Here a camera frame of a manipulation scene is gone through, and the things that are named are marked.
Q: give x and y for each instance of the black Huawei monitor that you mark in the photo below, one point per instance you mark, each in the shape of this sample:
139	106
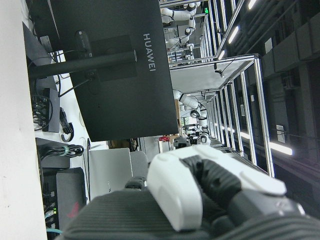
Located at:
120	100

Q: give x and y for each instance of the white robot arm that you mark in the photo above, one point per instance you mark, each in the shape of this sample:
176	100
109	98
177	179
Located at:
190	101

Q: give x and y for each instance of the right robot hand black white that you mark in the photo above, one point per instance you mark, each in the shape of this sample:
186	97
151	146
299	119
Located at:
175	190

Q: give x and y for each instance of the grey dock box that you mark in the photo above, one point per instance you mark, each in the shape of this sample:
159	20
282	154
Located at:
53	112

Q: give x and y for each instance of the black computer tower red logo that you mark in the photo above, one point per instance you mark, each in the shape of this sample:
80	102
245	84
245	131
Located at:
70	190

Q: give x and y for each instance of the ceiling light strip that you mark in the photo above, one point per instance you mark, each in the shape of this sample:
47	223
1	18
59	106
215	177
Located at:
281	148

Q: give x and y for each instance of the black monitor stand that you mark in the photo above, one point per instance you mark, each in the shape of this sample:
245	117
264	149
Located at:
75	65

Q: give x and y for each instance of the aluminium frame rack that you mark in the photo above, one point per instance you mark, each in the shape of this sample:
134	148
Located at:
261	105

